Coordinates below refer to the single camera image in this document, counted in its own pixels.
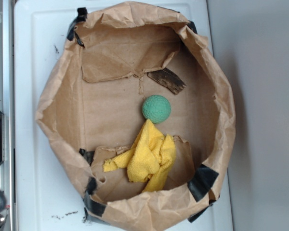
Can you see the yellow microfiber cloth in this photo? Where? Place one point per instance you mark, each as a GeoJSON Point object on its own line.
{"type": "Point", "coordinates": [149, 160]}

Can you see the green foam ball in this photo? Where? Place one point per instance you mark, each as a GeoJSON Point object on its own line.
{"type": "Point", "coordinates": [156, 108]}

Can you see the dark wooden block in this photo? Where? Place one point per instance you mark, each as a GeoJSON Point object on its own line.
{"type": "Point", "coordinates": [168, 79]}

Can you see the brown paper-lined box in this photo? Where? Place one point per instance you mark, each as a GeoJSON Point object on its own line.
{"type": "Point", "coordinates": [91, 110]}

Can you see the aluminium frame rail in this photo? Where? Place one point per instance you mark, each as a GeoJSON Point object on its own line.
{"type": "Point", "coordinates": [8, 217]}

